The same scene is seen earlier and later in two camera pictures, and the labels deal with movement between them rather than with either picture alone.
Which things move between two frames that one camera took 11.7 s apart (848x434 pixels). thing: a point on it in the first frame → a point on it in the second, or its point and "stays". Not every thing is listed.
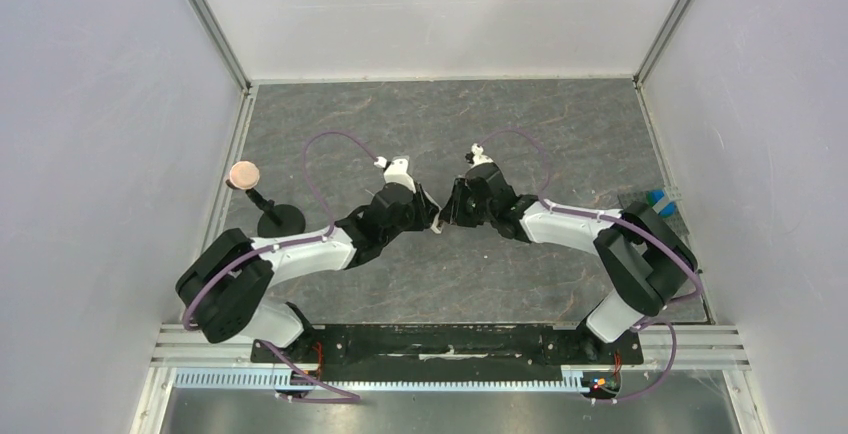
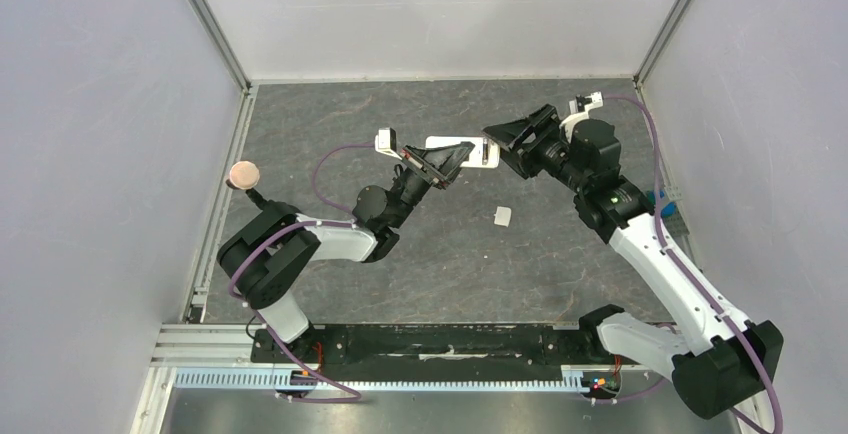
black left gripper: [425, 208] → [441, 164]
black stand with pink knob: [277, 221] stays
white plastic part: [438, 224] → [475, 157]
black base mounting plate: [462, 345] stays
